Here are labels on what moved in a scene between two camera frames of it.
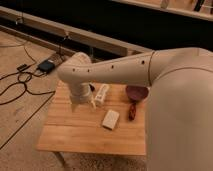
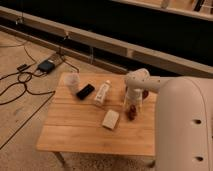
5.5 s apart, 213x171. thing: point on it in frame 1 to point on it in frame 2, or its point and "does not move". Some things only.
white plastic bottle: [100, 97] does not move
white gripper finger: [93, 104] to [140, 104]
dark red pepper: [132, 111] does not move
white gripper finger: [73, 106] to [126, 107]
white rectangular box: [111, 119] does not move
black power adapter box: [46, 66] does not move
